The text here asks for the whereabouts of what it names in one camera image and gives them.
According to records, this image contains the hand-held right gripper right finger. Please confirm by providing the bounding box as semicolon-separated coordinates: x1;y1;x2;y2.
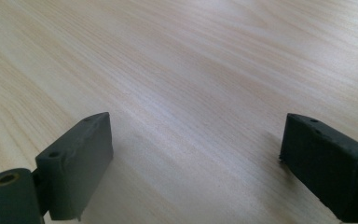
279;113;358;224

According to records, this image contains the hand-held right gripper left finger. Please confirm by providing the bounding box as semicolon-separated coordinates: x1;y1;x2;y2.
34;111;115;222

